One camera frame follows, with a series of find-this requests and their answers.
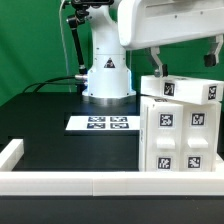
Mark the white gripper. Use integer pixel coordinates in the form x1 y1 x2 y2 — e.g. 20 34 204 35
118 0 224 77

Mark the white cabinet top block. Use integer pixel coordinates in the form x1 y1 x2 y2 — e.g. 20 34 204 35
141 75 224 105

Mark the white cabinet body box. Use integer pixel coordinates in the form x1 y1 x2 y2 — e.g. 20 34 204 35
138 96 221 172

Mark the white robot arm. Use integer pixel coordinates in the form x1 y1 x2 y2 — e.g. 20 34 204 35
71 0 224 102

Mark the white marker tag sheet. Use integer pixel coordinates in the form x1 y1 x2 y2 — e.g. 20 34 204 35
66 116 140 131

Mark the white right fence wall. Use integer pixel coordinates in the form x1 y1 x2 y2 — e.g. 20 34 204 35
215 154 224 172

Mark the white fence wall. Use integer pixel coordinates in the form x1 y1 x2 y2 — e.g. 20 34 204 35
215 154 224 172
0 172 224 196
0 139 24 172

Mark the black cable bundle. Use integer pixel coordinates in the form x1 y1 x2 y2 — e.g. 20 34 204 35
22 75 88 94

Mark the black camera stand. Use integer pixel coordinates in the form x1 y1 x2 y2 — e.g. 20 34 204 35
67 0 114 76

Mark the white left fence wall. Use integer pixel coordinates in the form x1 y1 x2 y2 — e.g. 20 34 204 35
0 139 24 172

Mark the white front fence wall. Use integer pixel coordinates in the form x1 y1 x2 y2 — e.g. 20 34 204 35
0 172 224 196

